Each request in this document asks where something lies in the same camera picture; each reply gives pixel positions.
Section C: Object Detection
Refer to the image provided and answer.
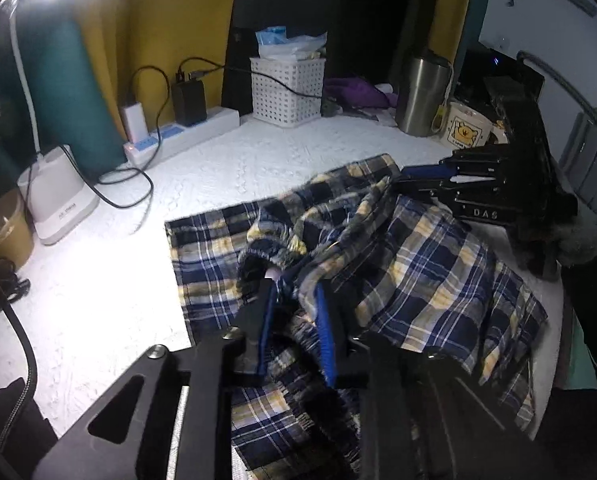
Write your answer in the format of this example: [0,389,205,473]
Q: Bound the blue plaid pants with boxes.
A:
[166,154,547,479]

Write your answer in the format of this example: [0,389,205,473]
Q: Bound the white desk lamp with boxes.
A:
[0,0,102,247]

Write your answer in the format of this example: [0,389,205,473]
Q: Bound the white charger plug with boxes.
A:
[120,102,149,144]

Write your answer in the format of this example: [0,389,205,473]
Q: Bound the yellow curtain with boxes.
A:
[76,0,469,117]

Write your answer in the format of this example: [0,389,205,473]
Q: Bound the cardboard box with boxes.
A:
[0,190,34,270]

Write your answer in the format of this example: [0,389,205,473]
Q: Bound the stainless steel tumbler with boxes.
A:
[395,50,454,138]

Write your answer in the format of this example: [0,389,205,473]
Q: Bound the black power adapter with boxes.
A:
[172,70,207,127]

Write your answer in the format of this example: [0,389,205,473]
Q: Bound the black monitor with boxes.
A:
[454,48,545,122]

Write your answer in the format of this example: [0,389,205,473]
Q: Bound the purple cloth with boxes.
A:
[323,78,396,110]

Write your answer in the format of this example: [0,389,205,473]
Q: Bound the black garment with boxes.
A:
[0,377,58,479]

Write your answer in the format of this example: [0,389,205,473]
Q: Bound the black power cable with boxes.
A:
[70,55,325,210]

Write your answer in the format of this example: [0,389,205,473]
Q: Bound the white plastic basket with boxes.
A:
[251,58,326,128]

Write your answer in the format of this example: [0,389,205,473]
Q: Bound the white power strip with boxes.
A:
[124,106,240,170]

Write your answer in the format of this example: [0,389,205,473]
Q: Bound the blue plastic bag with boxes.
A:
[255,26,328,62]

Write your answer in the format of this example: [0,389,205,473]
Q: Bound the cream bear mug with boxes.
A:
[440,101,509,150]

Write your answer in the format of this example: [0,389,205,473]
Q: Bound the teal curtain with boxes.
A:
[0,0,125,181]

